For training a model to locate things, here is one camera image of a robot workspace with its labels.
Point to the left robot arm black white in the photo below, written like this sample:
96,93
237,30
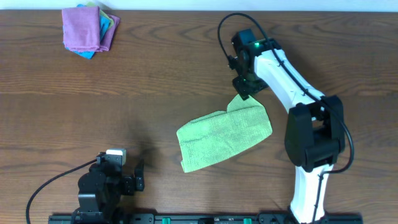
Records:
101,189

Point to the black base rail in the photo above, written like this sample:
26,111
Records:
262,218

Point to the folded yellow-green cloth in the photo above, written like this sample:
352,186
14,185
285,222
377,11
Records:
102,13

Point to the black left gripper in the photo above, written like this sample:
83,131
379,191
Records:
140,183

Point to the folded purple cloth underneath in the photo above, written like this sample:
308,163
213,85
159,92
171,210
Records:
106,42

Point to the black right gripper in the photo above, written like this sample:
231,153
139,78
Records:
243,91

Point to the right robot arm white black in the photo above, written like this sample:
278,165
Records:
313,137

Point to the folded blue cloth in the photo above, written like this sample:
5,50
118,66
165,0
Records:
105,26

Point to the green microfiber cloth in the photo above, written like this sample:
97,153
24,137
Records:
216,137

